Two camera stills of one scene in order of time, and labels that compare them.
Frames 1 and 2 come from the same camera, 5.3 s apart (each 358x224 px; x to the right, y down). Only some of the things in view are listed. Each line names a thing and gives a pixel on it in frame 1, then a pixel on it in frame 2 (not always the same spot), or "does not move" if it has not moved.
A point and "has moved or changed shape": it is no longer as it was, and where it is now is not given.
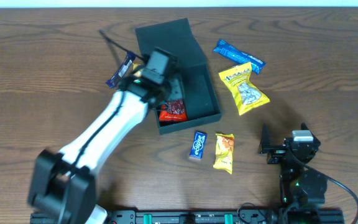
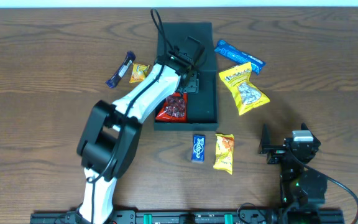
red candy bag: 173,110 has moved or changed shape
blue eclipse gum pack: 197,146 does not move
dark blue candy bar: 121,70 does not move
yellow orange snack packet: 224,149 does not move
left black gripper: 173,90 -> 184,58
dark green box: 199,86 has moved or changed shape
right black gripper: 277,153 does not move
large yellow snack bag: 247,94 does not move
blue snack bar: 239,56 does not move
